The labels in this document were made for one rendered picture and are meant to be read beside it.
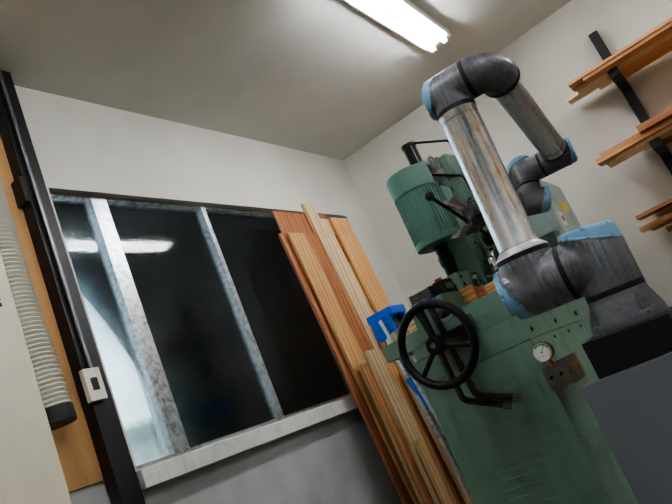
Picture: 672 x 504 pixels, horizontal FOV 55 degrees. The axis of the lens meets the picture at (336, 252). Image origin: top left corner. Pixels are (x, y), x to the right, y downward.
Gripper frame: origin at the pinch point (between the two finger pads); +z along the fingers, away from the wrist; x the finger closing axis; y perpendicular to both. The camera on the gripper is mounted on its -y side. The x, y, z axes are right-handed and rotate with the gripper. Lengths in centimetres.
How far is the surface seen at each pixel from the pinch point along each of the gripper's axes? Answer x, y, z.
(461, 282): 15.9, -17.5, -3.5
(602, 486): 91, -16, -26
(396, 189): -22.4, -7.9, 12.1
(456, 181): -29.2, -19.9, -13.7
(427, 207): -11.6, -7.2, 2.8
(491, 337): 41.0, -10.3, -6.2
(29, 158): -79, -17, 160
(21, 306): -2, -7, 152
